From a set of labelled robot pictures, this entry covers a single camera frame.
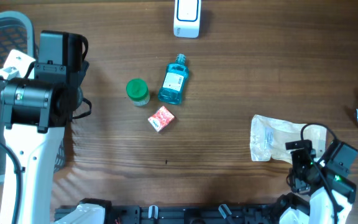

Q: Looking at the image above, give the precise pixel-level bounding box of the beige plastic food pouch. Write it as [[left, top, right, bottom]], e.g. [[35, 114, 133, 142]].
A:
[[250, 114, 327, 164]]

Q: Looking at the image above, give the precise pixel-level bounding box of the red tissue packet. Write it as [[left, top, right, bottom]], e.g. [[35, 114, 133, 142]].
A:
[[148, 106, 175, 132]]

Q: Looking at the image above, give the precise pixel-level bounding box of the blue mouthwash bottle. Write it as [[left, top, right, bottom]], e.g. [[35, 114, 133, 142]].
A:
[[158, 54, 189, 105]]

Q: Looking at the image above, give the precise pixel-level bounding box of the green lid jar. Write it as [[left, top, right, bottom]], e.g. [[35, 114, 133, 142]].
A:
[[126, 78, 150, 106]]

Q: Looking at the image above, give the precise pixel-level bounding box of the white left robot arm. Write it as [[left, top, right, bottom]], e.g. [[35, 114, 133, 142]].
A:
[[0, 30, 91, 223]]

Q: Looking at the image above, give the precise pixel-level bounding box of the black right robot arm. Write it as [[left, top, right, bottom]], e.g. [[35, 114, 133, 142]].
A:
[[271, 140, 358, 224]]

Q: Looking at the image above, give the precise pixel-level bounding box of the white barcode scanner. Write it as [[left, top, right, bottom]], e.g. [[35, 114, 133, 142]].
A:
[[173, 0, 201, 39]]

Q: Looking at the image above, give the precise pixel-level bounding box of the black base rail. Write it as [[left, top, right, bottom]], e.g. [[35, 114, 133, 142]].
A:
[[53, 198, 291, 224]]

